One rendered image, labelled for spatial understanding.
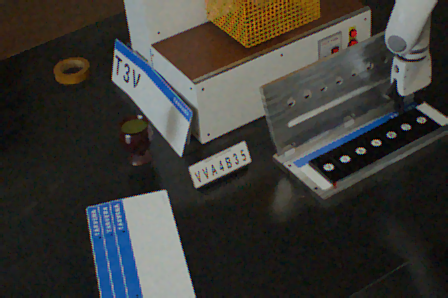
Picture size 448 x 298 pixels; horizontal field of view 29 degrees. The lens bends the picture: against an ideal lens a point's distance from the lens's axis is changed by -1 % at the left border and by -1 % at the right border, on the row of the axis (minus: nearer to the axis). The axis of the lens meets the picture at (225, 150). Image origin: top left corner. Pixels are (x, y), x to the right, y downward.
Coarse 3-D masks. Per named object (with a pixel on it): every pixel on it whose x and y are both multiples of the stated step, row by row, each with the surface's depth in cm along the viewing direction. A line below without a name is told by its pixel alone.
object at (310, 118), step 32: (384, 32) 222; (320, 64) 214; (352, 64) 220; (384, 64) 225; (288, 96) 213; (320, 96) 218; (352, 96) 222; (384, 96) 226; (288, 128) 214; (320, 128) 219
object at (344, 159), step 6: (330, 150) 215; (336, 150) 215; (342, 150) 215; (330, 156) 214; (336, 156) 214; (342, 156) 213; (348, 156) 213; (354, 156) 213; (336, 162) 212; (342, 162) 211; (348, 162) 211; (354, 162) 211; (360, 162) 211; (348, 168) 210; (354, 168) 210; (360, 168) 209
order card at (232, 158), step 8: (240, 144) 216; (224, 152) 214; (232, 152) 215; (240, 152) 216; (248, 152) 217; (208, 160) 212; (216, 160) 213; (224, 160) 214; (232, 160) 215; (240, 160) 216; (248, 160) 217; (192, 168) 211; (200, 168) 212; (208, 168) 213; (216, 168) 214; (224, 168) 215; (232, 168) 216; (192, 176) 211; (200, 176) 212; (208, 176) 213; (216, 176) 214; (200, 184) 212
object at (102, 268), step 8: (88, 208) 196; (96, 208) 196; (88, 216) 194; (96, 216) 194; (96, 224) 192; (96, 232) 190; (96, 240) 188; (96, 248) 186; (104, 248) 186; (96, 256) 184; (104, 256) 184; (96, 264) 182; (104, 264) 182; (104, 272) 180; (104, 280) 179; (104, 288) 177; (104, 296) 175; (112, 296) 175
